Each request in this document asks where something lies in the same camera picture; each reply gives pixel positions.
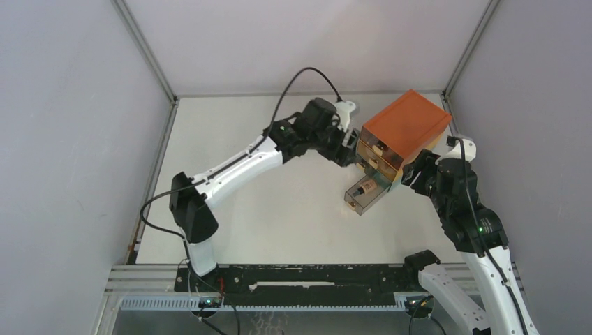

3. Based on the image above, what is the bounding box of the left black cable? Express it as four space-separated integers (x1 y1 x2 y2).
139 66 344 335

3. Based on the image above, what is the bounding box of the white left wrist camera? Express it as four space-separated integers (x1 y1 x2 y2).
333 100 359 133

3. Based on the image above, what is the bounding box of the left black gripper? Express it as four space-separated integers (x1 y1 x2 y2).
308 118 360 168

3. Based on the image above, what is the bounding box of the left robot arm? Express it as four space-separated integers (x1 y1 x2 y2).
169 98 359 291

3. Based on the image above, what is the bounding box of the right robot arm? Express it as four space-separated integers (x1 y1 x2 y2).
402 144 539 334

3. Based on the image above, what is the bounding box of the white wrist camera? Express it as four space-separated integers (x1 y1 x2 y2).
333 100 359 133
437 136 477 163

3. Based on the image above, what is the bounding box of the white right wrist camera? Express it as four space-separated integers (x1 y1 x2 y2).
437 136 477 163

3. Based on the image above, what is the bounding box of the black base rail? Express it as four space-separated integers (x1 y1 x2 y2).
174 264 424 308

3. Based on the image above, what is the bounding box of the orange clear drawer organizer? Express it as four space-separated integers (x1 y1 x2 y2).
344 90 452 216

